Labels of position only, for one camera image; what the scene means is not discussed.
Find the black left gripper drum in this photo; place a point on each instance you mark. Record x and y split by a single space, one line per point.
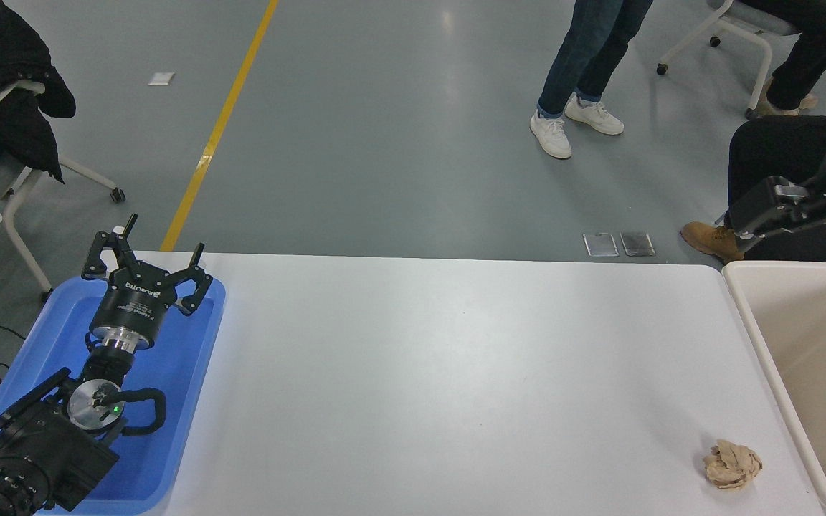
133 301

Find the tan paper ball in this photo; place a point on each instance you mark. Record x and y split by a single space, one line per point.
732 464

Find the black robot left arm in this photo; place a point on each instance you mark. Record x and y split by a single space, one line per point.
47 451

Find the blue plastic tray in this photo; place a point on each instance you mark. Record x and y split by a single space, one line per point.
169 373

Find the person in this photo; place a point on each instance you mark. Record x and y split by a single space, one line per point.
15 107
764 150
578 64
807 50

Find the metal floor plate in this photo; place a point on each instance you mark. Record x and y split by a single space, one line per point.
601 245
637 244

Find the large pale bin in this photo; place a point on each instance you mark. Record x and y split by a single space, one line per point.
814 344

